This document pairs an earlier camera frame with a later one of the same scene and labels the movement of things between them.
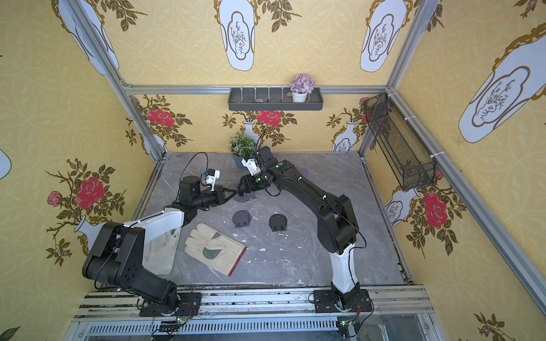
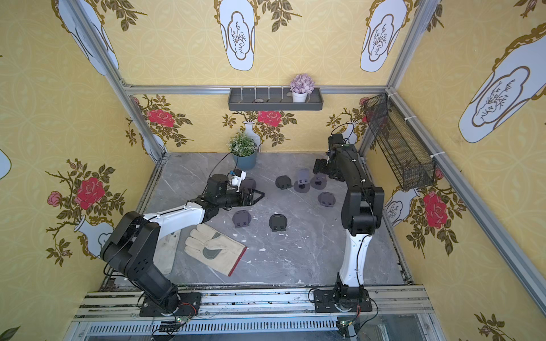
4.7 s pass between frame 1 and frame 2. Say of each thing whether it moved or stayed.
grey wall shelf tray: stayed
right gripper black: moved
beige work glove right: stayed
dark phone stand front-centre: stayed
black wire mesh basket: stayed
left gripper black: moved
